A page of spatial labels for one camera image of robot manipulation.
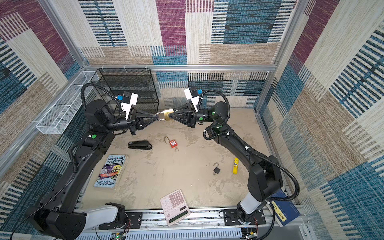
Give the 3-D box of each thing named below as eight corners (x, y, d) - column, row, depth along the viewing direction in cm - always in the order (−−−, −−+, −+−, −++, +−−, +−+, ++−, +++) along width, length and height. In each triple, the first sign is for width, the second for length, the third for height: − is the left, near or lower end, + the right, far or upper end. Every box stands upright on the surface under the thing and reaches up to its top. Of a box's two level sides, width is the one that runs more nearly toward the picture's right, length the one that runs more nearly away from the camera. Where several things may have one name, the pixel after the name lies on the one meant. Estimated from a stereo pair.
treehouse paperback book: (96, 188, 85) (93, 186, 83) (108, 157, 98) (106, 154, 95) (118, 188, 85) (115, 186, 82) (127, 157, 98) (125, 154, 95)
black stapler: (129, 150, 102) (127, 146, 98) (131, 144, 104) (129, 140, 101) (151, 149, 101) (150, 146, 98) (152, 144, 104) (151, 140, 101)
